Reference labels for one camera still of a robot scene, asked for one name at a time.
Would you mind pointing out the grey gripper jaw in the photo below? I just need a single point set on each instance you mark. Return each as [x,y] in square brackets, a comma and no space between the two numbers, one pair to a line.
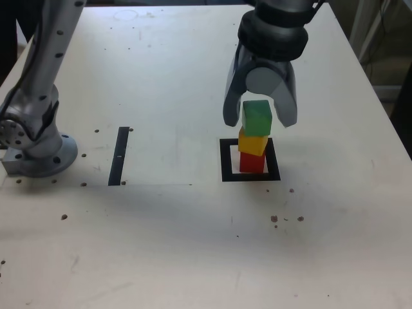
[233,96]
[288,103]

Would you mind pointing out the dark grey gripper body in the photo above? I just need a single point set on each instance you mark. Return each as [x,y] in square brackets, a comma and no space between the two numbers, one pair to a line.
[270,64]

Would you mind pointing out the green cube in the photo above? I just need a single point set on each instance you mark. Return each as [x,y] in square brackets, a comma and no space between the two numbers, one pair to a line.
[257,119]

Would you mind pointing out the yellow cube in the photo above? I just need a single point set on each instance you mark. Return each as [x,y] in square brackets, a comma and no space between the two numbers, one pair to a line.
[252,145]

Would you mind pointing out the red cube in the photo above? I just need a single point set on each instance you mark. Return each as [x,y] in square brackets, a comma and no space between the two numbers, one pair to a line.
[252,164]

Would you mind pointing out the black tape square outline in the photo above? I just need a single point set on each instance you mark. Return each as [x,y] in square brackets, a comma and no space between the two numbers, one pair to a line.
[225,161]

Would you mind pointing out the beige board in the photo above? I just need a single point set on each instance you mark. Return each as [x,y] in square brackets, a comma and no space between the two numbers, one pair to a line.
[386,93]

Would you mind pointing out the black tape strip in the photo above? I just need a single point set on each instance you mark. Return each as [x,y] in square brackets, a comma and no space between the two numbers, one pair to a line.
[118,154]

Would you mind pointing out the white metal frame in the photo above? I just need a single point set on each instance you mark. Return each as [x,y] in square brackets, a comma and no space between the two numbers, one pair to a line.
[355,19]

